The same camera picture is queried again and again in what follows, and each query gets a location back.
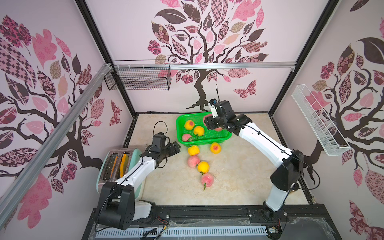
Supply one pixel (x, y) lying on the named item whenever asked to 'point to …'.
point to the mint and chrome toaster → (114, 163)
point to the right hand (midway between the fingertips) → (210, 120)
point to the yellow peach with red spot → (189, 125)
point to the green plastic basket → (191, 131)
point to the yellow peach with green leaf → (199, 130)
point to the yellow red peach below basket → (215, 148)
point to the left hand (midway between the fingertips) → (174, 151)
